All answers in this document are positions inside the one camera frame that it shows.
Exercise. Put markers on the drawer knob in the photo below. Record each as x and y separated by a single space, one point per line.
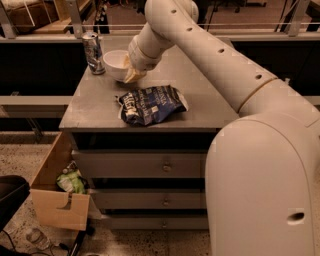
165 202
167 167

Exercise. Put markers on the grey drawer cabinet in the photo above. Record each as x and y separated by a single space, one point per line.
123 163

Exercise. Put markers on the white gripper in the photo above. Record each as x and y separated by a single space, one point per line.
137 56

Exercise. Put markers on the green snack bag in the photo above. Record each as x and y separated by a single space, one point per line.
71 182

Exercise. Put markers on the middle drawer knob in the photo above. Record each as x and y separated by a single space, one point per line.
165 202

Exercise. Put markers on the top drawer knob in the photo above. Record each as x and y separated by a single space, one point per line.
167 167

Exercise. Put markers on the white bowl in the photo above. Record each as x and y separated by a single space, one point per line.
114 64

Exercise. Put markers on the cardboard box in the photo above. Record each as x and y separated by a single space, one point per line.
53 206

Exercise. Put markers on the redbull can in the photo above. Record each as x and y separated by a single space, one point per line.
93 52

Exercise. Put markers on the clear plastic bottle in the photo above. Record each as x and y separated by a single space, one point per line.
37 238

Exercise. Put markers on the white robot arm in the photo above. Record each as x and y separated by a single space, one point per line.
260 168

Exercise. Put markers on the blue chip bag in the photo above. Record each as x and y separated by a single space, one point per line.
150 105

